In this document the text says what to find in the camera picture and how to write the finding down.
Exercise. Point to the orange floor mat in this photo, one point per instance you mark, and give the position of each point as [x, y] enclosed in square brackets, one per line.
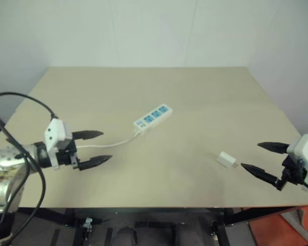
[267, 228]

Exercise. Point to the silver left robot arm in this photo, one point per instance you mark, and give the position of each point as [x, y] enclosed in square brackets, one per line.
[5, 160]

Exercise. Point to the small grey frame clamp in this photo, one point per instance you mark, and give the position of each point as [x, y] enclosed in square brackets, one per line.
[87, 225]

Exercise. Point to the white plug adapter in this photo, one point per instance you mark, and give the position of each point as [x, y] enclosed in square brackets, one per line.
[224, 159]

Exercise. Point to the white power strip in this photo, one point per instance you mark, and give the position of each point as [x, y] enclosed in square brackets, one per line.
[154, 116]

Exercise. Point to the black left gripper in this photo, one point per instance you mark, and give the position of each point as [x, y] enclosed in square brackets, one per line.
[65, 156]

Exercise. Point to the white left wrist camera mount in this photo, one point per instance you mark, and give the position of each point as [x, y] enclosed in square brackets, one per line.
[54, 130]

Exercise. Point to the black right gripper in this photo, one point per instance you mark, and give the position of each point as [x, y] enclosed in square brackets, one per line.
[293, 171]

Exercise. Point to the black table frame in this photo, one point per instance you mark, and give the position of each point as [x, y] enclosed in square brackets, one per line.
[228, 216]

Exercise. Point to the dark rounded shape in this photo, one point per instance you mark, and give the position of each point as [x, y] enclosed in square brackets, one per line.
[125, 237]

